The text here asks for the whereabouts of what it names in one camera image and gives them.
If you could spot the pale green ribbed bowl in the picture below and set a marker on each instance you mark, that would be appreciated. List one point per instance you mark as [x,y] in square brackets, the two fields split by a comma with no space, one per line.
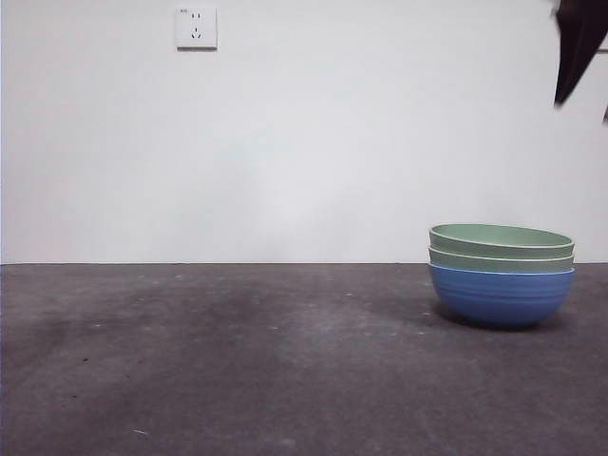
[499,240]
[499,263]

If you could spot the blue ribbed bowl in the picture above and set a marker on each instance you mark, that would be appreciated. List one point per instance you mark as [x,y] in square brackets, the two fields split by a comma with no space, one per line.
[499,299]

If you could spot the white wall socket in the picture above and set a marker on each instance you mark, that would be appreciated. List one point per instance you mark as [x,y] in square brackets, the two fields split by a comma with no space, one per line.
[197,28]

